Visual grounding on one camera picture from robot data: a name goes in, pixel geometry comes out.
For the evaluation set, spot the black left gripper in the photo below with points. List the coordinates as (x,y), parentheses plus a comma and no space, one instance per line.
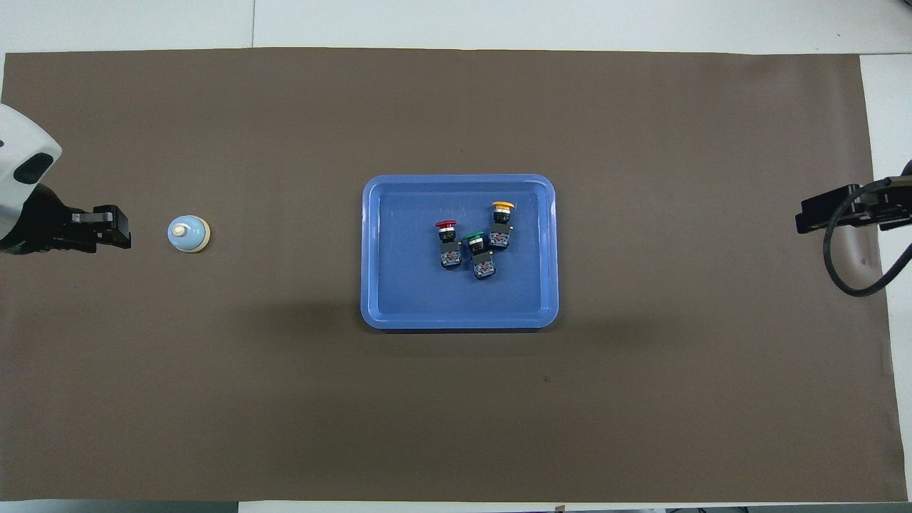
(43,228)

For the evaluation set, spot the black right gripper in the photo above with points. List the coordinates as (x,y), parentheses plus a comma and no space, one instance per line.
(890,206)

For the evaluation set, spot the yellow mushroom push button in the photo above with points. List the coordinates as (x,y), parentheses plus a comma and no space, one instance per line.
(501,229)

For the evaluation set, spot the red mushroom push button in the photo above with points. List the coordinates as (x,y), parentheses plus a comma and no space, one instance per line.
(449,249)

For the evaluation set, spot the green mushroom push button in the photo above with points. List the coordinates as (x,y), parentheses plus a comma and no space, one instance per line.
(481,260)

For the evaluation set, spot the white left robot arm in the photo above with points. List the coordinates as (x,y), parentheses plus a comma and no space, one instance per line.
(21,142)

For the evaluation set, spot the blue service bell cream base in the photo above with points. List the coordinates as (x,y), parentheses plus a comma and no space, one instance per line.
(187,235)

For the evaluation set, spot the blue plastic tray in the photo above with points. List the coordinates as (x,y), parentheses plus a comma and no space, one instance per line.
(406,292)

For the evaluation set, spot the brown table mat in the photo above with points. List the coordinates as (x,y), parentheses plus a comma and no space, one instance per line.
(285,399)

